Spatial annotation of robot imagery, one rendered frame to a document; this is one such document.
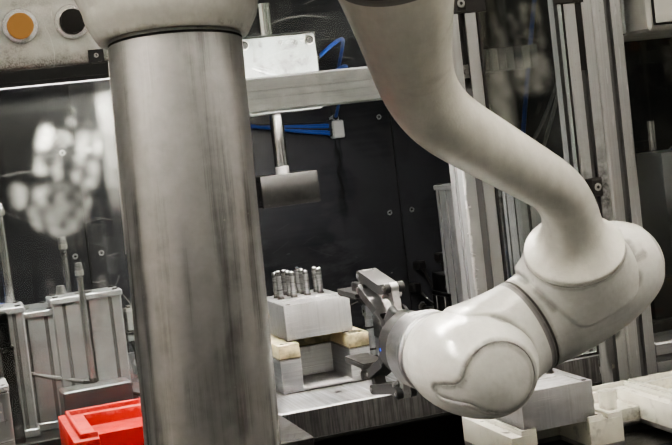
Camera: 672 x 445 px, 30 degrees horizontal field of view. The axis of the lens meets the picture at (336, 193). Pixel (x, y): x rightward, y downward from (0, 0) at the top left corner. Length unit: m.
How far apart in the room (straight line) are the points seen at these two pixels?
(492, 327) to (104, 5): 0.52
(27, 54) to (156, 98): 0.63
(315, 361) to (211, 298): 0.92
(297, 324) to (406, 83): 0.76
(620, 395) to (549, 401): 0.20
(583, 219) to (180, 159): 0.48
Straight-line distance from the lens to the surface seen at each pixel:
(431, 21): 0.98
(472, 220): 1.67
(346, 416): 1.64
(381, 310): 1.49
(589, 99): 1.76
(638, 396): 1.66
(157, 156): 0.90
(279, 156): 1.79
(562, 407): 1.53
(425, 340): 1.27
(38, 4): 1.53
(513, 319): 1.26
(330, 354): 1.81
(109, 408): 1.51
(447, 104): 1.04
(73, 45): 1.53
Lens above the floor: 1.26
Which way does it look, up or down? 3 degrees down
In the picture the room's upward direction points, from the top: 7 degrees counter-clockwise
